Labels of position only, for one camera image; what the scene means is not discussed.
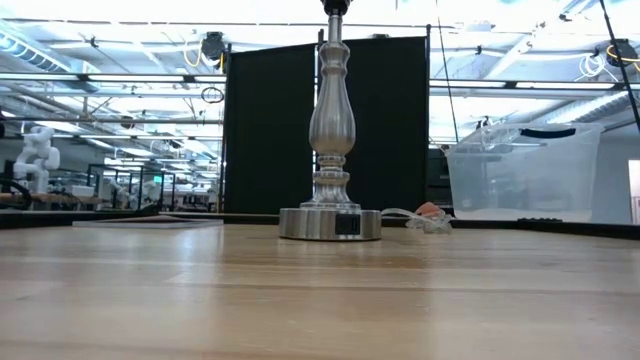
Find silver metal lamp base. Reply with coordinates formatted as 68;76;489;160
278;0;383;243

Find clear lamp power cord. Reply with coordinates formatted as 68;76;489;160
380;207;454;235

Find black folding room divider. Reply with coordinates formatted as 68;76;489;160
222;27;432;216

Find black equipment box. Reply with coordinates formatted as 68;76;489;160
427;147;454;207

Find clear plastic storage bin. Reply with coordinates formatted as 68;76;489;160
444;123;605;225

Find wooden workbench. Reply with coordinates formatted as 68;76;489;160
0;192;104;211

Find white humanoid robot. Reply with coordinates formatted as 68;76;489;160
12;125;62;196

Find black leaning stand pole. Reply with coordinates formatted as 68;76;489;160
597;0;640;134

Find black cable ring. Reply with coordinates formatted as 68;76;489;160
200;86;226;105

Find thin black hanging cable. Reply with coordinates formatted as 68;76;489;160
433;0;460;147

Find black ceiling cable reel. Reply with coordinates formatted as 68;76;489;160
182;31;228;69
578;38;640;81

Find black metal frame enclosure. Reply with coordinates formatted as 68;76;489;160
87;163;177;212

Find black aluminium table frame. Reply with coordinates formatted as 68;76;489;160
0;209;640;242

